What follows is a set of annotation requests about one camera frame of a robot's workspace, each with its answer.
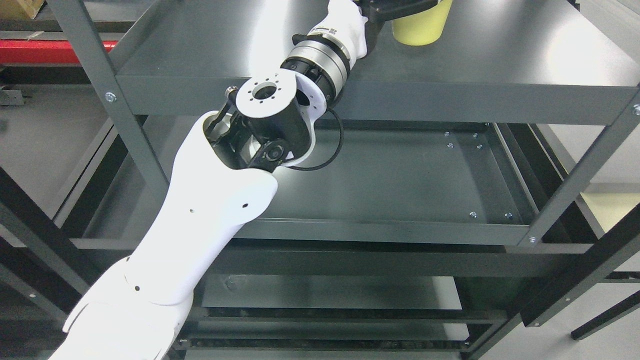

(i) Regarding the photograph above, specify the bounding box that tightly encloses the black metal shelf rack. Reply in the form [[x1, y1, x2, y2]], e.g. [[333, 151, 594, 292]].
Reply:
[[0, 0, 640, 360]]

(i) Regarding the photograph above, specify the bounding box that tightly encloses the grey metal shelf unit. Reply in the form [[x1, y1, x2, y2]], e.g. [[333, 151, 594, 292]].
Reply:
[[45, 0, 640, 360]]

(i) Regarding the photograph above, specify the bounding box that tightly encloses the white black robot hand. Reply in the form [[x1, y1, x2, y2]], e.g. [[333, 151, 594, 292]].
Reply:
[[298, 0, 445, 66]]

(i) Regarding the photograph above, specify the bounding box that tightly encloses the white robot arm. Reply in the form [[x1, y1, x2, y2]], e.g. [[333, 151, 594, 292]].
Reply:
[[51, 25, 368, 360]]

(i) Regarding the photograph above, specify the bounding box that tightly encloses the yellow plastic cup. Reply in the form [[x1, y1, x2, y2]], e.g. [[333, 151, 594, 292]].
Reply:
[[391, 0, 453, 47]]

